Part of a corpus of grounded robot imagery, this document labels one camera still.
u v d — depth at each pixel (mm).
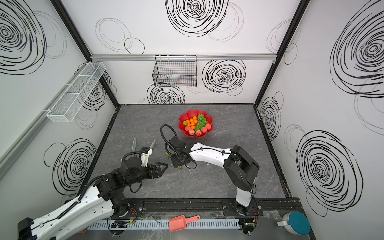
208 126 1015
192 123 1055
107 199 519
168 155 739
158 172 654
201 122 1047
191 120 1082
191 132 989
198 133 989
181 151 641
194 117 1086
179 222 697
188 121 1069
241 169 451
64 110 711
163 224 704
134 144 957
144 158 680
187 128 1018
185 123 1045
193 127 1043
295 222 646
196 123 1051
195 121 1059
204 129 986
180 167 768
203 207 753
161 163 683
